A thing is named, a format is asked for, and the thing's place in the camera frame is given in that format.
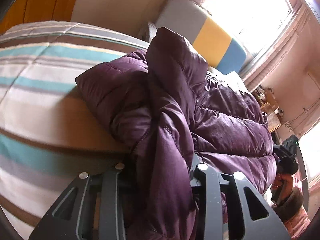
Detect pink patterned curtain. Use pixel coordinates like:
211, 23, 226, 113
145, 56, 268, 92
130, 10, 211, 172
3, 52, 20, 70
188, 0, 310, 90

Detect grey yellow blue headboard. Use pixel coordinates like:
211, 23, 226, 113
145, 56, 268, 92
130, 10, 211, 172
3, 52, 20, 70
137, 0, 249, 75

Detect cluttered wooden desk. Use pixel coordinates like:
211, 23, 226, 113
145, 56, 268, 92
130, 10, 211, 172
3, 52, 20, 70
253, 85, 282, 133

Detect right hand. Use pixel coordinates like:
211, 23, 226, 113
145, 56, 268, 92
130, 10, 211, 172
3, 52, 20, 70
271, 174, 294, 205

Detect purple down jacket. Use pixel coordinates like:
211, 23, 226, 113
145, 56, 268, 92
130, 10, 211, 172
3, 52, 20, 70
75, 27, 276, 239

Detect pink fuzzy sleeve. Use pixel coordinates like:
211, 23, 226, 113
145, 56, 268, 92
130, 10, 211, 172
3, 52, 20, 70
271, 174, 310, 239

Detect orange wooden wardrobe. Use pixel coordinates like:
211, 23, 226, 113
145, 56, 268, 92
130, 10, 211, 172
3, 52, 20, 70
1, 0, 76, 33

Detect striped bed cover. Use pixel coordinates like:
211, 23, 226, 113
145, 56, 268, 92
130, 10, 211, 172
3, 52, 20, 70
1, 21, 148, 239

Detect white pillow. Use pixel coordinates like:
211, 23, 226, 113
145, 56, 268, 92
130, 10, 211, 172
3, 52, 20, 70
208, 66, 249, 93

